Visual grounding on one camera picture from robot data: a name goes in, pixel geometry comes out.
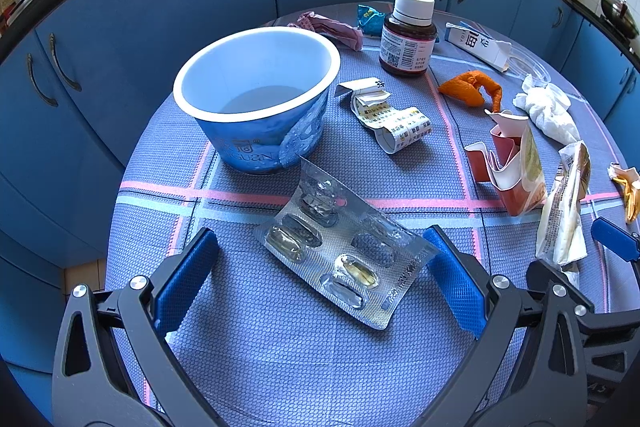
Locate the white and blue carton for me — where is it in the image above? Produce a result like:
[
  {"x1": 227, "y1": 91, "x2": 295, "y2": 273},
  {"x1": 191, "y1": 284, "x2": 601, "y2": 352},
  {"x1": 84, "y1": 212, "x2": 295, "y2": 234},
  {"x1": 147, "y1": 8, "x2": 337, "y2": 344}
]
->
[{"x1": 445, "y1": 22, "x2": 513, "y2": 72}]

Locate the silver pill blister pack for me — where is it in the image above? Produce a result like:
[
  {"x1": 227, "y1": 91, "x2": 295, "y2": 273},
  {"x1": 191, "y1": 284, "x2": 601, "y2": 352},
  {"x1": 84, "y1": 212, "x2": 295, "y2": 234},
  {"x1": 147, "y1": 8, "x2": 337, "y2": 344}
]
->
[{"x1": 252, "y1": 155, "x2": 441, "y2": 332}]

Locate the crumpled pink wrapper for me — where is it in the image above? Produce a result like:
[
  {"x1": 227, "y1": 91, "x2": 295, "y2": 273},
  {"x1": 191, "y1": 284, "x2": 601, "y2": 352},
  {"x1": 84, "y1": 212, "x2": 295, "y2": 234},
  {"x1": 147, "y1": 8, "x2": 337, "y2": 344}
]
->
[{"x1": 287, "y1": 11, "x2": 364, "y2": 52}]

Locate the clear plastic lid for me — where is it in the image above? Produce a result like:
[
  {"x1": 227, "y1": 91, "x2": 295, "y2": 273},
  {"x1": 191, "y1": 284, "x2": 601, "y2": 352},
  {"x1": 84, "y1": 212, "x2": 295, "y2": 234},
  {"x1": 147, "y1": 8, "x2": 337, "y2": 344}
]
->
[{"x1": 502, "y1": 42, "x2": 553, "y2": 82}]

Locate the crumpled teal foil wrapper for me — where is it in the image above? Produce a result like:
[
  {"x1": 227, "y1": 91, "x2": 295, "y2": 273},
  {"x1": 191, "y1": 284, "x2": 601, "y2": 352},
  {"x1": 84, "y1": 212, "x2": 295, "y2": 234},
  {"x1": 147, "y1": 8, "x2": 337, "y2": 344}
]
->
[{"x1": 356, "y1": 4, "x2": 387, "y2": 38}]

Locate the beige snack wrapper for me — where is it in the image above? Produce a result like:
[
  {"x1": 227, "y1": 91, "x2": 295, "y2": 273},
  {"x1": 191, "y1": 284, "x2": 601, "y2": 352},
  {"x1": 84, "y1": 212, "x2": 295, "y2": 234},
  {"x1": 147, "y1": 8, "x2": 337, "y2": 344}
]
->
[{"x1": 535, "y1": 140, "x2": 592, "y2": 273}]

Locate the blue kitchen cabinet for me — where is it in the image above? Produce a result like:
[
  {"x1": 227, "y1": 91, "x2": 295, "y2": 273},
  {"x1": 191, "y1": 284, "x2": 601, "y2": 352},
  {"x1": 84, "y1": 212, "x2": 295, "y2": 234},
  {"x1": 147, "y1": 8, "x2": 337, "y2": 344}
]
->
[{"x1": 0, "y1": 0, "x2": 640, "y2": 427}]

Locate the brown medicine bottle white cap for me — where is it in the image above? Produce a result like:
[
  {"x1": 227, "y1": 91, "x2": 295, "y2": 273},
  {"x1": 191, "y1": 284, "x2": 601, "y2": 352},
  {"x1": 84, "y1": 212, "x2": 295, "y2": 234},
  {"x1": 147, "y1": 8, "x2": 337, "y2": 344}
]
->
[{"x1": 378, "y1": 0, "x2": 439, "y2": 80}]

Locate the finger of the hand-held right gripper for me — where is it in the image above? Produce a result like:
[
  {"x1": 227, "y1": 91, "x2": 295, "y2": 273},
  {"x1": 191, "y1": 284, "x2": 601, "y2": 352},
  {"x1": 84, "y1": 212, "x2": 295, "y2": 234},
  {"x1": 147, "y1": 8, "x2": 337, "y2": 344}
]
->
[
  {"x1": 590, "y1": 216, "x2": 640, "y2": 264},
  {"x1": 525, "y1": 259, "x2": 597, "y2": 333}
]

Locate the torn red carton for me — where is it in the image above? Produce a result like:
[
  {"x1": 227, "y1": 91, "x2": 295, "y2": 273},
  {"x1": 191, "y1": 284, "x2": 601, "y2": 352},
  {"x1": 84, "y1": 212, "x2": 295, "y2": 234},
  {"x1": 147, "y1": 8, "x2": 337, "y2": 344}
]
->
[{"x1": 464, "y1": 109, "x2": 548, "y2": 215}]

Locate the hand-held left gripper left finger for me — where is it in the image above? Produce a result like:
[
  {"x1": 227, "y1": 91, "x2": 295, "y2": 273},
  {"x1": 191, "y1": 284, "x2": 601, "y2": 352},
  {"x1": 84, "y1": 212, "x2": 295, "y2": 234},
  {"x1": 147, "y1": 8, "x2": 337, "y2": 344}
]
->
[{"x1": 51, "y1": 227, "x2": 221, "y2": 427}]

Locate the blue paper bowl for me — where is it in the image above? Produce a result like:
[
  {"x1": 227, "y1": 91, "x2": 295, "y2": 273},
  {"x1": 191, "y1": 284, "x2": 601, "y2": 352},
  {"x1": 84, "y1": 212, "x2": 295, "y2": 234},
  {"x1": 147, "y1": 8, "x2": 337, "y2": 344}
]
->
[{"x1": 172, "y1": 26, "x2": 342, "y2": 176}]

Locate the orange peel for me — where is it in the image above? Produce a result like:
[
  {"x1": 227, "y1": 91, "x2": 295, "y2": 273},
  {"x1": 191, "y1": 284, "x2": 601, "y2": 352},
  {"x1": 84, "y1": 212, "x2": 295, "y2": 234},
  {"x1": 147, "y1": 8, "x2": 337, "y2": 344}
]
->
[{"x1": 438, "y1": 71, "x2": 504, "y2": 114}]

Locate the crumpled paper leaflet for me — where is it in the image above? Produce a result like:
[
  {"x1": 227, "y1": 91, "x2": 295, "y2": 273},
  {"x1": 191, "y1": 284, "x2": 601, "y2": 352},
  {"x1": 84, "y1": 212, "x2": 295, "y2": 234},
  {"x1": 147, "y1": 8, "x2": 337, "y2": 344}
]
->
[{"x1": 334, "y1": 77, "x2": 433, "y2": 155}]

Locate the black wok with lid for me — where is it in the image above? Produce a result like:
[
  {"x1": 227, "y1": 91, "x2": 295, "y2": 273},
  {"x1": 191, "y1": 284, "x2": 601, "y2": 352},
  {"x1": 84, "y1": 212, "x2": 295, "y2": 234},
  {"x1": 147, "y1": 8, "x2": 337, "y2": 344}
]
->
[{"x1": 600, "y1": 0, "x2": 640, "y2": 40}]

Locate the crumpled white tissue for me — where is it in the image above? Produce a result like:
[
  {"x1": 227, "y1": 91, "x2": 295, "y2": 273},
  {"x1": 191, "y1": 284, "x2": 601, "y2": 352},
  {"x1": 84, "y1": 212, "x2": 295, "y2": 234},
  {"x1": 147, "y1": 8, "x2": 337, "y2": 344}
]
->
[{"x1": 512, "y1": 74, "x2": 582, "y2": 145}]

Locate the yellow wrapper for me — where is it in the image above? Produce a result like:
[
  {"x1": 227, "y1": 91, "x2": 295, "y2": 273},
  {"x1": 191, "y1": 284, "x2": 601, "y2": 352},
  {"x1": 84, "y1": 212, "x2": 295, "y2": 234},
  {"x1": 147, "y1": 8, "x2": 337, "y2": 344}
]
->
[{"x1": 607, "y1": 162, "x2": 640, "y2": 224}]

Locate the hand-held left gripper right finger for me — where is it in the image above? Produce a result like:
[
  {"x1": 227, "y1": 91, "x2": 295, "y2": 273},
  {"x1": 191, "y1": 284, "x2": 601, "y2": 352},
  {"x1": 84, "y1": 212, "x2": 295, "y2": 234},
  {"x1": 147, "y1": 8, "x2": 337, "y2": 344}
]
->
[{"x1": 422, "y1": 224, "x2": 588, "y2": 427}]

